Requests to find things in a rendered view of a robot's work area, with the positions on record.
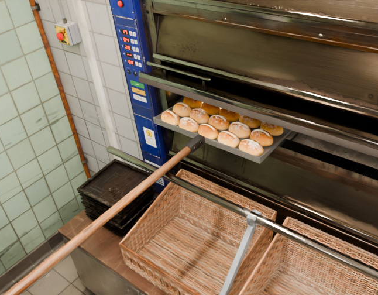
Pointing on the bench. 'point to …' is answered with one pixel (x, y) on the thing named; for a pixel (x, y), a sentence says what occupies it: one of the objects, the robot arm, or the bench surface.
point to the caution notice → (150, 137)
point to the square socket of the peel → (195, 143)
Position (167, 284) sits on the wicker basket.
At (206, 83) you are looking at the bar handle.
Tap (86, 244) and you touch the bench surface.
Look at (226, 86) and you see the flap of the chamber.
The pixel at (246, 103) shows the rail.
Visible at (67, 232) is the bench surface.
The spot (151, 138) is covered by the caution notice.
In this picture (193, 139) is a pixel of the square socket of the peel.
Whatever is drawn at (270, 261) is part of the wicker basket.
